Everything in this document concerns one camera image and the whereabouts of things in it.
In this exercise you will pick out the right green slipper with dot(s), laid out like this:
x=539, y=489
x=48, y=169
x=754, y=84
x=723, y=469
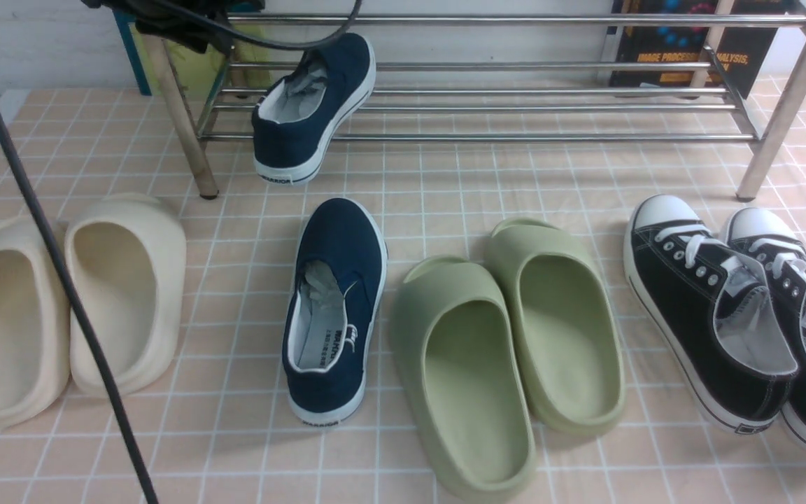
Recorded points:
x=567, y=346

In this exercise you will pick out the left green slipper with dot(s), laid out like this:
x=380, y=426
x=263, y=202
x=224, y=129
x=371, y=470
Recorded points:
x=452, y=341

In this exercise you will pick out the left cream slipper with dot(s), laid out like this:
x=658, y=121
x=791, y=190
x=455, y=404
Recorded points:
x=34, y=324

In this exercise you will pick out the black image processing book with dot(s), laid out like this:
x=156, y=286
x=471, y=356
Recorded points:
x=741, y=51

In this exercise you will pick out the metal shoe rack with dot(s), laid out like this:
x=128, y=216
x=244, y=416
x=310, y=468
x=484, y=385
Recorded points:
x=495, y=65

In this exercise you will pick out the right cream slipper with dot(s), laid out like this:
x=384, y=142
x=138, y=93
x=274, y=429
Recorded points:
x=127, y=257

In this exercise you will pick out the green slipper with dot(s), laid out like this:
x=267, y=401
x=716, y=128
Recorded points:
x=567, y=346
x=452, y=341

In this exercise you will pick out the cream slipper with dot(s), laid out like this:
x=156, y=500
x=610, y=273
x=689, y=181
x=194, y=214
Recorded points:
x=34, y=324
x=127, y=257

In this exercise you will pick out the left black canvas sneaker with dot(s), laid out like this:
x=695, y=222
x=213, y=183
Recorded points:
x=715, y=311

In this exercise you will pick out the navy canvas shoe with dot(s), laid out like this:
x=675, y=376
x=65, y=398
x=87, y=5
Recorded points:
x=295, y=121
x=339, y=276

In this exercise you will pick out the teal and yellow book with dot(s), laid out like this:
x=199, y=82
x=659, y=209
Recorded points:
x=196, y=72

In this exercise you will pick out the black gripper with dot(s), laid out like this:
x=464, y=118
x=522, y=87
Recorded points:
x=187, y=23

